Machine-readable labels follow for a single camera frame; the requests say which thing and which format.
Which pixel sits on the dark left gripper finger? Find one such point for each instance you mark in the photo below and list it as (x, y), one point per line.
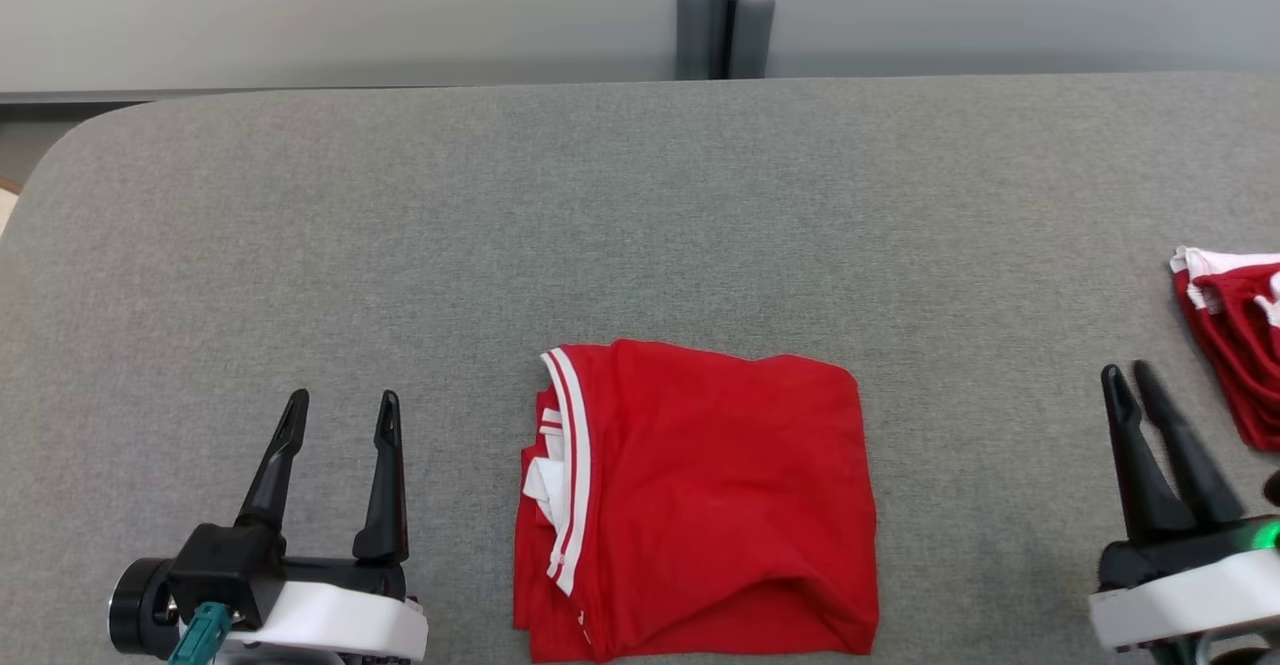
(385, 505)
(278, 475)

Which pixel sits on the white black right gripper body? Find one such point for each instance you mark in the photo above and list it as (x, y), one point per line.
(1190, 595)

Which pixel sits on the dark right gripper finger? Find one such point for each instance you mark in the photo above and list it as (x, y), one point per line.
(1140, 485)
(1200, 475)

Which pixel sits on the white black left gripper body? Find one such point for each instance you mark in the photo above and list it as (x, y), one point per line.
(340, 620)

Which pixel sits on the red shorts with white stripe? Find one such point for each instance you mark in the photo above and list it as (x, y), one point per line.
(1240, 365)

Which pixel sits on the red shirt with striped trim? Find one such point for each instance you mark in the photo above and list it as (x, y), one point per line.
(720, 495)

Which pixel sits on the grey fabric sofa seat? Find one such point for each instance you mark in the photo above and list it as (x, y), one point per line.
(400, 295)

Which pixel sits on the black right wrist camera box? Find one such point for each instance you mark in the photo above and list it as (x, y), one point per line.
(1273, 490)

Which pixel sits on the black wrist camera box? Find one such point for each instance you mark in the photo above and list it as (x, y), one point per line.
(225, 565)
(1273, 490)

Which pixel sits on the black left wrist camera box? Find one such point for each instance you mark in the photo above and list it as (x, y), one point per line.
(225, 565)

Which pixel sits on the teal left camera connector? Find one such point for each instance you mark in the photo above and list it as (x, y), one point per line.
(205, 630)

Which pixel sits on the grey rounded cylinder post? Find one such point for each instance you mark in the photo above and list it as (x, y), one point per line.
(754, 35)
(694, 30)

